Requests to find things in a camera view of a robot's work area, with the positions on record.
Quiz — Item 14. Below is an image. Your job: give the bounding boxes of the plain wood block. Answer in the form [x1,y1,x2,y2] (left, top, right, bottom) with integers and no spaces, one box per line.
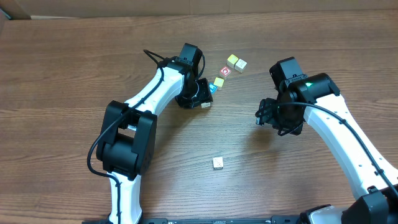
[201,102,211,108]
[234,58,247,73]

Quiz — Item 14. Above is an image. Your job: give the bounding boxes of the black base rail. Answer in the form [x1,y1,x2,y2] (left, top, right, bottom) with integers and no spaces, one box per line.
[82,215,301,224]

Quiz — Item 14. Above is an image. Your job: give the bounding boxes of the wood block red bone face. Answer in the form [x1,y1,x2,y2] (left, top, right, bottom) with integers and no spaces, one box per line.
[213,157,224,170]

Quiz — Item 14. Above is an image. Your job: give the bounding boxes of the blue L block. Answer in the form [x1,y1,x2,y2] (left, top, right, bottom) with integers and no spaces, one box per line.
[209,83,218,94]

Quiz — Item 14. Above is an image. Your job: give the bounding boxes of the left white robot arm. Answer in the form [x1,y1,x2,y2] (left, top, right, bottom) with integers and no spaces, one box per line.
[86,43,213,223]

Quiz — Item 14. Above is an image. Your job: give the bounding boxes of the red O block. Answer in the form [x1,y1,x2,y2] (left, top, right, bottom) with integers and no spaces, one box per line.
[220,66,231,80]

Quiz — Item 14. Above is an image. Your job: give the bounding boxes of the yellow C block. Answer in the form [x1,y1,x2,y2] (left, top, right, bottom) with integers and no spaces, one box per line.
[213,77,224,90]

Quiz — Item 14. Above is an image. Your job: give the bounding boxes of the yellow block top right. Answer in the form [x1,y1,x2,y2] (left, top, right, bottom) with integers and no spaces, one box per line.
[226,54,239,68]

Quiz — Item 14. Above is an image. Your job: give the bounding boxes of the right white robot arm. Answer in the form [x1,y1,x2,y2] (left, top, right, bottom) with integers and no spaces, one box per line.
[255,57,397,224]

